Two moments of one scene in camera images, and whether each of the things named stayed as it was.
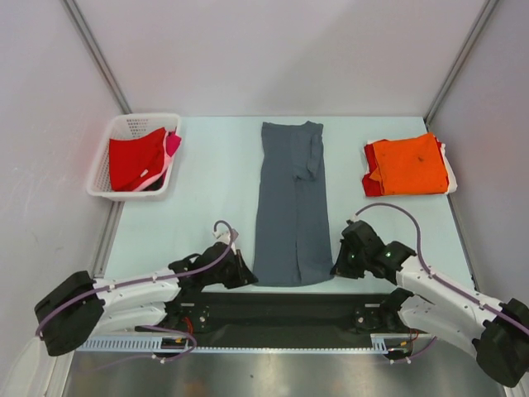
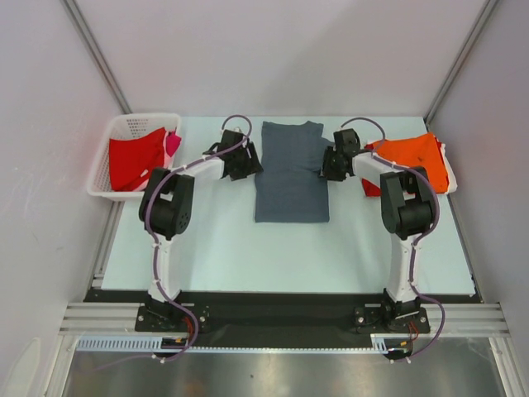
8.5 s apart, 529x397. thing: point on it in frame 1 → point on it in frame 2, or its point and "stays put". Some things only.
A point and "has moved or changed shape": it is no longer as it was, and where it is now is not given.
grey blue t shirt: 293,243 has moved or changed shape
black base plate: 291,319 stays put
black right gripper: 347,256 → 331,165
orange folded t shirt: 411,165 stays put
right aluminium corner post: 489,10 stays put
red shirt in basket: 134,160 stays put
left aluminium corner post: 75,11 stays put
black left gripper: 243,275 → 254,166
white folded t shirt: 452,180 stays put
